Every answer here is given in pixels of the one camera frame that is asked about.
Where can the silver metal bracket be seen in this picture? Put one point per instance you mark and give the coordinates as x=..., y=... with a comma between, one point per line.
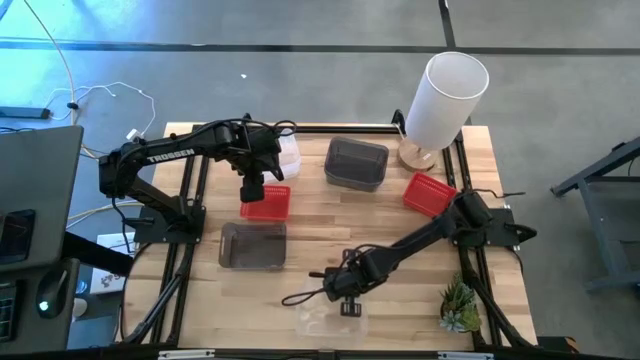
x=465, y=355
x=185, y=354

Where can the smoke gray plastic basket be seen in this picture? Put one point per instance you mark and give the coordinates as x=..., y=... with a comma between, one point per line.
x=356, y=165
x=252, y=247

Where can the black frame bracket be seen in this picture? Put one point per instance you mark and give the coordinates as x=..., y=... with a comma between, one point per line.
x=398, y=121

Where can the white cup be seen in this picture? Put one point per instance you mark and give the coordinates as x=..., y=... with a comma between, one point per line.
x=80, y=307

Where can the gray desk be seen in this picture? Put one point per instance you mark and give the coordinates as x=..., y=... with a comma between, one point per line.
x=40, y=175

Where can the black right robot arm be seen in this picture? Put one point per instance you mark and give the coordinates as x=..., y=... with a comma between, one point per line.
x=415, y=240

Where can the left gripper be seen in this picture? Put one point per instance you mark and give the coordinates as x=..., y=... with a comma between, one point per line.
x=257, y=145

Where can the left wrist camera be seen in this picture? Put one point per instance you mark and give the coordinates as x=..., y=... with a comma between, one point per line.
x=252, y=190

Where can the red mesh plastic basket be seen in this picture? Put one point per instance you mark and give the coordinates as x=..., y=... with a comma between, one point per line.
x=275, y=205
x=427, y=192

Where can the white shade table lamp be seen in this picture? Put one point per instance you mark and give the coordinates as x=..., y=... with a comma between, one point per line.
x=442, y=105

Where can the white cardboard box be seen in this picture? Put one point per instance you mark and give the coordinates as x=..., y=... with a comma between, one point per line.
x=112, y=240

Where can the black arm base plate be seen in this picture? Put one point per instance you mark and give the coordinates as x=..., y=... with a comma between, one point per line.
x=150, y=232
x=505, y=220

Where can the black computer mouse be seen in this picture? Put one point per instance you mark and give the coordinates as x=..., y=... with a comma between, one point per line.
x=50, y=295

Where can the gray metal cart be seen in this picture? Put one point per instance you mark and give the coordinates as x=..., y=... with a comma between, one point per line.
x=600, y=225

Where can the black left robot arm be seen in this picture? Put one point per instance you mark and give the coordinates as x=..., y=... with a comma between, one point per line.
x=170, y=155

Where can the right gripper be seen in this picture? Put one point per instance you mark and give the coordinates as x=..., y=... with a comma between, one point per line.
x=345, y=282

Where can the potted succulent plant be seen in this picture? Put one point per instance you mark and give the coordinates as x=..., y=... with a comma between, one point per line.
x=457, y=305

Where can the white power adapter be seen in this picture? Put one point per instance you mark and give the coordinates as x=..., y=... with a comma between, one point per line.
x=134, y=134

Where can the black power strip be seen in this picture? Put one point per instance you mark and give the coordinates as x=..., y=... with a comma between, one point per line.
x=25, y=112

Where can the clear plastic basket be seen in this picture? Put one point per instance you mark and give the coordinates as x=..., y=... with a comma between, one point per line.
x=320, y=325
x=292, y=160

